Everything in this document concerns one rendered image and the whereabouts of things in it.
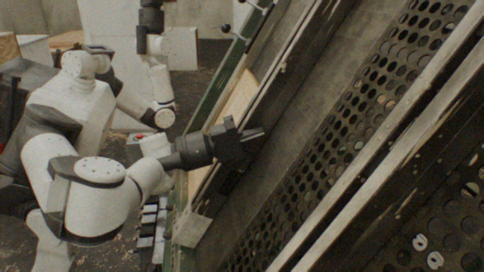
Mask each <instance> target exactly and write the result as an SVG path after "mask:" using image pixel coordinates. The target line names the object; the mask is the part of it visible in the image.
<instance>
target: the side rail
mask: <svg viewBox="0 0 484 272"><path fill-rule="evenodd" d="M273 1H274V0H255V1H254V4H256V5H258V6H259V7H261V8H262V9H265V8H267V7H268V5H269V3H270V2H273ZM261 18H262V12H261V11H260V10H258V9H257V8H255V7H253V6H252V7H251V9H250V11H249V13H248V15H247V17H246V19H245V21H244V22H243V24H242V26H241V28H240V30H239V31H238V33H237V34H238V35H239V36H242V37H243V38H245V39H246V40H247V39H250V37H251V35H252V34H253V32H254V30H255V28H256V26H257V25H258V23H259V21H260V19H261ZM245 43H246V42H244V41H243V40H241V39H239V38H238V37H237V36H236V37H235V39H234V41H233V42H232V44H231V47H230V48H229V50H228V52H227V54H226V55H225V58H224V59H223V61H222V63H221V65H220V67H219V68H218V70H217V72H216V74H215V76H214V78H213V80H212V81H211V83H210V85H209V87H208V89H207V90H206V93H205V95H204V96H203V98H202V100H201V102H200V104H199V106H198V108H197V109H196V111H195V113H194V115H193V117H192V118H191V121H190V122H189V124H188V127H187V128H186V129H185V132H184V134H183V135H186V134H190V133H193V132H196V131H201V130H202V128H203V126H204V125H205V123H206V121H207V119H208V118H209V115H210V113H211V112H212V111H213V108H214V106H215V105H216V103H217V101H218V100H219V98H220V96H221V94H222V92H223V91H224V89H225V87H226V85H227V84H228V82H229V80H230V78H231V76H232V75H233V73H234V71H235V69H236V68H237V65H238V64H239V63H240V60H241V58H242V57H243V55H244V52H243V50H244V48H245V46H246V45H245Z"/></svg>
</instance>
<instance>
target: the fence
mask: <svg viewBox="0 0 484 272"><path fill-rule="evenodd" d="M290 1H291V0H274V1H273V2H274V3H275V4H276V5H275V6H274V8H273V10H272V12H271V13H270V15H269V17H268V19H267V21H266V22H265V24H264V26H263V28H262V30H261V31H260V33H259V35H258V36H257V38H256V40H255V42H254V43H253V46H252V48H251V49H250V51H249V53H248V54H247V55H245V54H244V55H243V57H242V58H241V60H240V63H239V64H238V65H237V68H236V69H235V71H234V73H233V75H232V76H231V78H230V80H229V82H228V84H227V85H226V87H225V89H224V91H223V92H222V94H221V96H220V98H219V100H218V101H217V103H216V105H215V106H214V108H213V111H212V112H211V113H210V115H209V118H208V119H207V121H206V123H205V125H204V126H203V128H202V130H204V132H205V134H207V135H208V134H209V127H211V126H214V124H215V123H216V120H217V119H218V117H219V115H220V113H221V112H222V110H223V108H224V107H225V105H226V103H227V102H228V99H229V98H230V96H231V94H232V93H233V91H234V89H235V88H236V86H237V84H238V82H239V81H240V78H241V77H242V75H243V74H244V72H245V70H246V69H247V70H249V71H250V70H251V69H252V67H253V64H254V63H255V62H256V60H257V58H258V56H259V55H260V53H261V51H262V49H263V48H264V46H265V44H266V42H267V41H268V39H269V37H270V35H271V34H272V32H273V31H274V29H275V27H276V26H277V24H278V22H279V20H280V19H281V17H282V15H283V13H284V12H285V10H286V8H287V6H288V5H289V3H290Z"/></svg>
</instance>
